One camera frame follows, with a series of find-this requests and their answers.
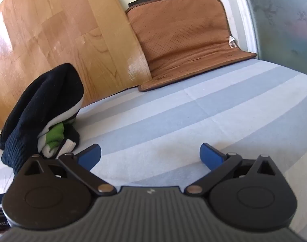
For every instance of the frosted window glass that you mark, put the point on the frosted window glass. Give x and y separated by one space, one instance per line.
282 25

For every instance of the wood-pattern vinyl sheet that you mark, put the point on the wood-pattern vinyl sheet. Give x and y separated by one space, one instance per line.
55 30

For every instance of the navy green white knit sweater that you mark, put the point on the navy green white knit sweater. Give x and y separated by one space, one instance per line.
42 100

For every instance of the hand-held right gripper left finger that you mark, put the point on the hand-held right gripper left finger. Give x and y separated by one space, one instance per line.
89 156

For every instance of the white window frame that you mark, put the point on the white window frame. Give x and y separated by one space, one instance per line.
238 10

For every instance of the brown perforated seat cushion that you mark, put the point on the brown perforated seat cushion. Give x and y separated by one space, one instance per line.
183 35

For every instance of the blue striped bed sheet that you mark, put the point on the blue striped bed sheet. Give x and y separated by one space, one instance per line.
173 111

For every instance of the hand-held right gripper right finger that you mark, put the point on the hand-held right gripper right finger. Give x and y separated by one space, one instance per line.
211 156

